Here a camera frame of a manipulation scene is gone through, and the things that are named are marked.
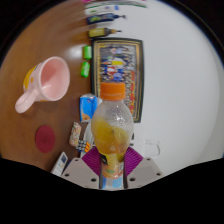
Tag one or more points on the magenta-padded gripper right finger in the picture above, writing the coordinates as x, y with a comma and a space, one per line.
143, 170

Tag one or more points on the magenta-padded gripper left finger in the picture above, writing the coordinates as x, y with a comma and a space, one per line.
80, 170

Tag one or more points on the orange-capped juice bottle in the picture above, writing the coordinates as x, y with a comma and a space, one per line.
112, 130

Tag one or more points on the white remote control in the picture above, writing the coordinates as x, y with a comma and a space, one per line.
60, 164

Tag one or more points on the puzzle cube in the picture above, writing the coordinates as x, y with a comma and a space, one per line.
84, 146

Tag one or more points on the small snack packet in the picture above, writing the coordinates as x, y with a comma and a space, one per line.
75, 134

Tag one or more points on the flat round red coaster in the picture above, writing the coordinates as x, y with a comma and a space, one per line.
45, 139

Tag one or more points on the blue tissue pack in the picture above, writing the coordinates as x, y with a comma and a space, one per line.
87, 107

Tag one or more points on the pink mug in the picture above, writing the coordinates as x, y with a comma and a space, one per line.
50, 80

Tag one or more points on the green packet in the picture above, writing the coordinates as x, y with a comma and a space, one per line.
87, 52
85, 69

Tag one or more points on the framed group picture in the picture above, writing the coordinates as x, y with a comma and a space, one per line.
116, 63

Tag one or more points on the brown pump bottle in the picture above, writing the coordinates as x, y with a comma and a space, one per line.
100, 32

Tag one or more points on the dark blue pump bottle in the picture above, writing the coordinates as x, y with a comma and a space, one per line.
101, 18

